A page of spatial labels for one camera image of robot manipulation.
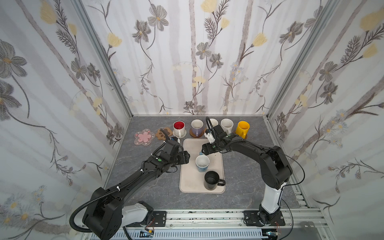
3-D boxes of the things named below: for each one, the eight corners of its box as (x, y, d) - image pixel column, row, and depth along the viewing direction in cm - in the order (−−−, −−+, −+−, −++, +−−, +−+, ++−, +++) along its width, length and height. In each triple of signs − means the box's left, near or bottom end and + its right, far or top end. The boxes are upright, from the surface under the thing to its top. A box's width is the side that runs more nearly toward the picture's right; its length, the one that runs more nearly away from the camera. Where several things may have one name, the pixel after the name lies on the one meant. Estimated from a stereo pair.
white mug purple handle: (195, 140, 107) (195, 132, 99) (190, 129, 114) (190, 120, 106) (205, 138, 109) (206, 129, 101) (200, 127, 116) (200, 118, 108)
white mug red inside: (173, 140, 107) (172, 133, 101) (174, 127, 115) (173, 120, 108) (184, 140, 107) (184, 133, 101) (185, 127, 115) (184, 120, 108)
